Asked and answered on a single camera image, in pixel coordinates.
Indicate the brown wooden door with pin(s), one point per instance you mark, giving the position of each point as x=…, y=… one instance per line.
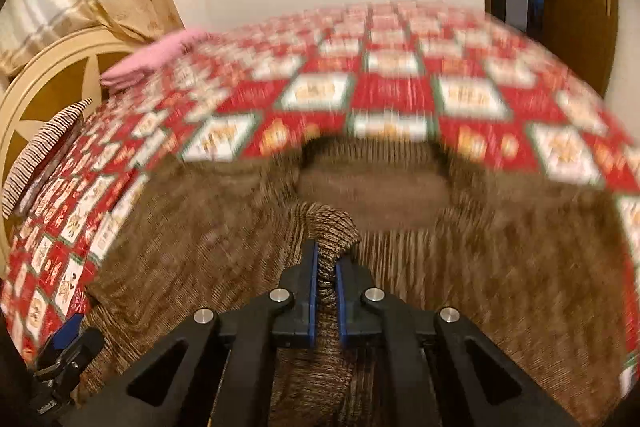
x=575, y=7

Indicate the striped pillow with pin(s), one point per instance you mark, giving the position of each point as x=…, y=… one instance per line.
x=45, y=142

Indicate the cream wooden headboard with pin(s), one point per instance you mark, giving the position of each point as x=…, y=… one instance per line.
x=50, y=57

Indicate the pink folded cloth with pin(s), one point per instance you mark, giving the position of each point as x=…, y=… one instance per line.
x=145, y=62

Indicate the brown knitted sweater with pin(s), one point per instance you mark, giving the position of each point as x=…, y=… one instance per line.
x=200, y=232

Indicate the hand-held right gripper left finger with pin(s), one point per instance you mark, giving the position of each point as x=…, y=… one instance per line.
x=313, y=287

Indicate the red checked printed bedspread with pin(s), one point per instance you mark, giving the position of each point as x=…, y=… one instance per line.
x=395, y=97

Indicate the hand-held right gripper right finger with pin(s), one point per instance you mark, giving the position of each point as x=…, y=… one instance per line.
x=341, y=297

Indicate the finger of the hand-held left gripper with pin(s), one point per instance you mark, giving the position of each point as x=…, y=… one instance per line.
x=67, y=332

